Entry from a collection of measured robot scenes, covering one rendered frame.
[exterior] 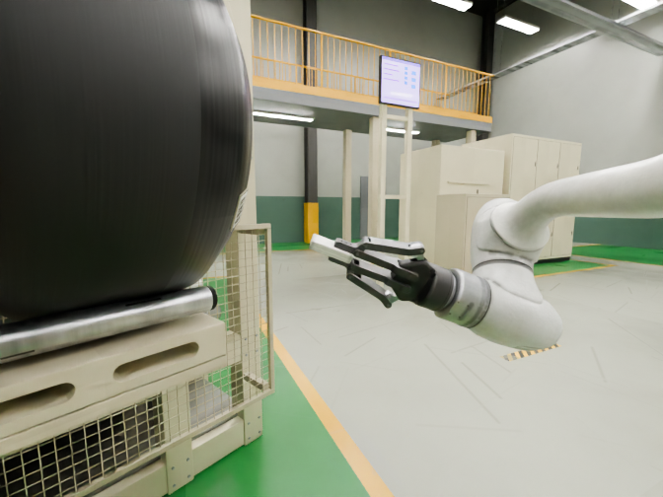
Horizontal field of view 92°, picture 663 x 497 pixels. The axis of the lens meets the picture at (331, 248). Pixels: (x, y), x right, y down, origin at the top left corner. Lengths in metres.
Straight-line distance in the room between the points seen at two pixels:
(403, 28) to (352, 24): 1.93
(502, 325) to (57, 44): 0.63
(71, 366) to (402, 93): 4.34
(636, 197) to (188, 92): 0.48
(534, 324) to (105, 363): 0.63
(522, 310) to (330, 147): 10.16
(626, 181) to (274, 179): 9.59
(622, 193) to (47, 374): 0.67
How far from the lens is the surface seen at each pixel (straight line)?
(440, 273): 0.54
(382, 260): 0.52
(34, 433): 0.55
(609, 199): 0.46
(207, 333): 0.59
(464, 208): 4.71
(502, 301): 0.58
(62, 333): 0.54
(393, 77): 4.52
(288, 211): 9.93
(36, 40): 0.40
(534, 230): 0.63
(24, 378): 0.53
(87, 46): 0.41
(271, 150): 9.94
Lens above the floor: 1.06
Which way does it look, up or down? 7 degrees down
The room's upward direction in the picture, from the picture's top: straight up
